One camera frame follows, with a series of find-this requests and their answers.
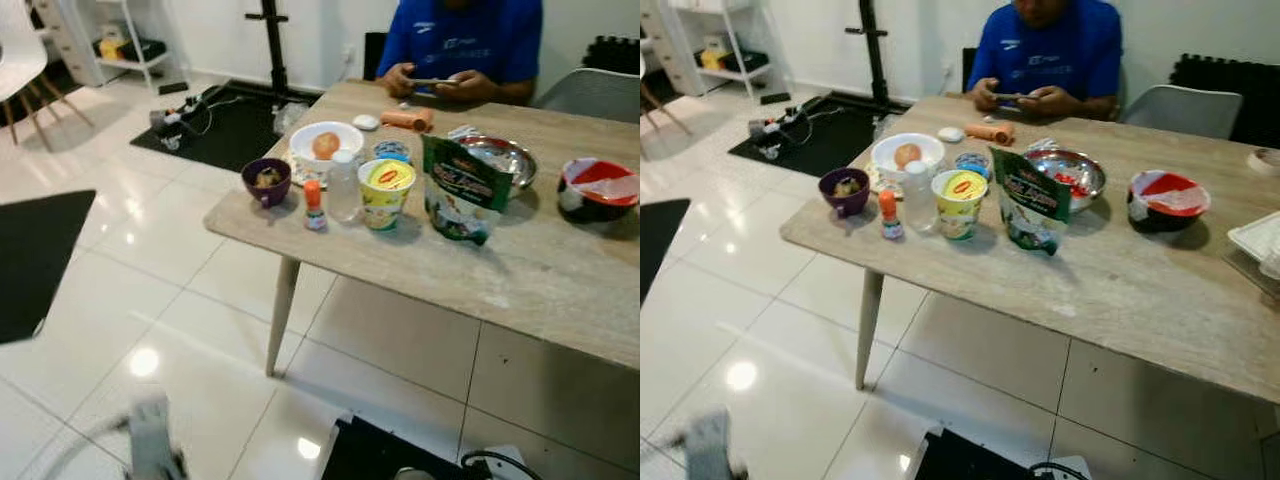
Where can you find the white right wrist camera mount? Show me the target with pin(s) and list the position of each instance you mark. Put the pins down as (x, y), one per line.
(1070, 468)
(505, 462)

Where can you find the black red noodle bowl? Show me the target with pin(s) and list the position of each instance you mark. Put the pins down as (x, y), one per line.
(595, 195)
(1165, 205)

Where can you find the small orange bottle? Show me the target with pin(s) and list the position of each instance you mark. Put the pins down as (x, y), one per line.
(315, 205)
(890, 215)

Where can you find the black ribbed block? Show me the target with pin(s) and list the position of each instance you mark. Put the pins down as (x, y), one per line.
(1230, 90)
(612, 55)

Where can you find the black bag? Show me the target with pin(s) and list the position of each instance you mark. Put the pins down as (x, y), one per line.
(145, 50)
(745, 60)

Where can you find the brown egg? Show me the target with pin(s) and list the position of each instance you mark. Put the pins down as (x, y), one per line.
(325, 145)
(907, 156)

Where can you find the person in blue shirt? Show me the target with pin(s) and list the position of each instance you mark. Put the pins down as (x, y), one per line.
(1045, 50)
(460, 35)

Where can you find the purple bowl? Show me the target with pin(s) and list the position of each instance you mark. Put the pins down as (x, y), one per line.
(266, 180)
(843, 190)

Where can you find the white shelf unit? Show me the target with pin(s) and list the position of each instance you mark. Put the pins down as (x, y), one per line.
(130, 62)
(720, 72)

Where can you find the blue lidded tub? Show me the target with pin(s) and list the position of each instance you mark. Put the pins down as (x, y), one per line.
(972, 163)
(392, 151)

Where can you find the clear plastic bottle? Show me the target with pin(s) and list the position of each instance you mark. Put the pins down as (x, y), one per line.
(920, 200)
(345, 190)

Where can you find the small white lid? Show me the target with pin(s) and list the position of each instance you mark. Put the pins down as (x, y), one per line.
(950, 134)
(366, 122)

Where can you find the black stand pole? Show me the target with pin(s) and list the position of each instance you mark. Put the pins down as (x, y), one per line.
(270, 45)
(872, 50)

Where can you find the green white pouch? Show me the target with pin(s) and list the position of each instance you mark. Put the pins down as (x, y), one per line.
(465, 185)
(1030, 195)

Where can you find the orange sausage roll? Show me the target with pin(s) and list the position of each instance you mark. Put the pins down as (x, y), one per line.
(408, 120)
(990, 133)

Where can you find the white lidded container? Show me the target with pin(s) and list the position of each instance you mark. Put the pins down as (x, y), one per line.
(1258, 245)

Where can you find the dark phone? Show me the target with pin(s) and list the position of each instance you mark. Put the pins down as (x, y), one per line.
(432, 81)
(1010, 96)

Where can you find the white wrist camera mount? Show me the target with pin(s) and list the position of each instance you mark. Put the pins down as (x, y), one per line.
(152, 430)
(505, 462)
(1070, 468)
(712, 445)

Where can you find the yellow cup noodle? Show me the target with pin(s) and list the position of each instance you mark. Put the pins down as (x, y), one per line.
(959, 205)
(386, 195)

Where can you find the small black mat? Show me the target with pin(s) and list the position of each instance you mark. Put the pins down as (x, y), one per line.
(40, 260)

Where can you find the large black floor mat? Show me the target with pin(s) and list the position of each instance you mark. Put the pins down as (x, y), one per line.
(385, 450)
(965, 460)

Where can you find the light wooden table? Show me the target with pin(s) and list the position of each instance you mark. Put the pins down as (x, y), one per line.
(520, 270)
(1100, 280)

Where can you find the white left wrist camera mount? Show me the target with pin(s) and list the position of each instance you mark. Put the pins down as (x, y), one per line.
(152, 430)
(712, 445)

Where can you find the small beige dish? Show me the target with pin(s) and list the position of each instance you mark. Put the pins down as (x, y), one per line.
(1268, 160)

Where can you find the steel bowl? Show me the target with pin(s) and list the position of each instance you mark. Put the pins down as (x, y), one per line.
(1075, 170)
(500, 155)

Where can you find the white bowl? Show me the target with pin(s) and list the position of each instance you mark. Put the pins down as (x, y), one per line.
(303, 135)
(885, 148)

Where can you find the white chair wooden legs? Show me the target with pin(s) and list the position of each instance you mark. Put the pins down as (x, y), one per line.
(18, 50)
(655, 100)

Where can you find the grey chair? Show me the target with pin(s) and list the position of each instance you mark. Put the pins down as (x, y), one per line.
(1185, 110)
(595, 95)

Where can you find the white power strip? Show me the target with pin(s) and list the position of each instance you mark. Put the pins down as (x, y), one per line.
(765, 135)
(170, 122)

